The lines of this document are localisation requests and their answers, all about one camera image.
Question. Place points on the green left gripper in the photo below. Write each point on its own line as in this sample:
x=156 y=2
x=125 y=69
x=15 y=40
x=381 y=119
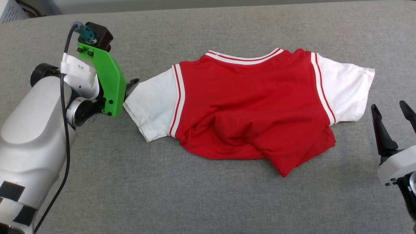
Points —
x=112 y=81

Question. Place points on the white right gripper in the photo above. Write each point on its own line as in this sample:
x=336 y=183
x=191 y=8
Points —
x=398 y=165

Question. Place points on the red and white t-shirt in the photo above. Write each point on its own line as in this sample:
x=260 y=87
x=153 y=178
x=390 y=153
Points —
x=243 y=107

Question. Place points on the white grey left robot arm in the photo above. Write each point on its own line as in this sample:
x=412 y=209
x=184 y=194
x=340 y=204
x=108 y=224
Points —
x=32 y=136

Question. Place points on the white partition panel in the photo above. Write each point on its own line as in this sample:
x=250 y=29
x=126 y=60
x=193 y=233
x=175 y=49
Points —
x=130 y=4

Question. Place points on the grey fabric padded surface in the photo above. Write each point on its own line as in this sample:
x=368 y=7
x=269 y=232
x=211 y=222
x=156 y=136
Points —
x=195 y=195

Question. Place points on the white equipment box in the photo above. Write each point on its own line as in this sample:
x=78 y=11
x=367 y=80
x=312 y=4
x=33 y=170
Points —
x=9 y=11

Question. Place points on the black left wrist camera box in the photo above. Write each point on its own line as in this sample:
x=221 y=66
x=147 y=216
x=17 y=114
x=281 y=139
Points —
x=101 y=35

